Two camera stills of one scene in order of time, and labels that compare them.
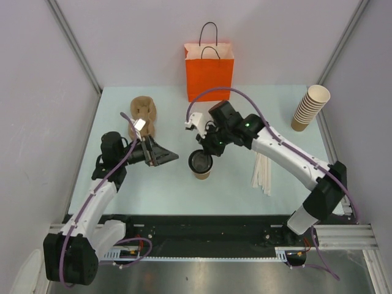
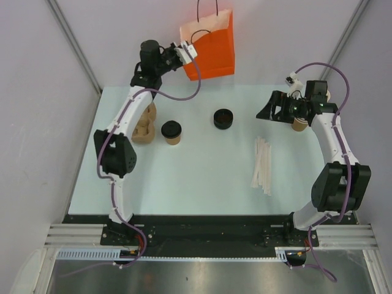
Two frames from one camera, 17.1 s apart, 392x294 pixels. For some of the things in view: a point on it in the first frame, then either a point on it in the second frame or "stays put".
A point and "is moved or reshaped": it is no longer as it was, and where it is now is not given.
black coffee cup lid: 199,162 to 171,129
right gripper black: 207,147 to 278,98
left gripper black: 152,151 to 171,49
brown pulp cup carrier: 143,107 stays put
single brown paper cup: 203,176 to 173,141
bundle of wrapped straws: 261,175 stays put
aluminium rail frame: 354,237 stays put
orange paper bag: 209,64 is moved or reshaped
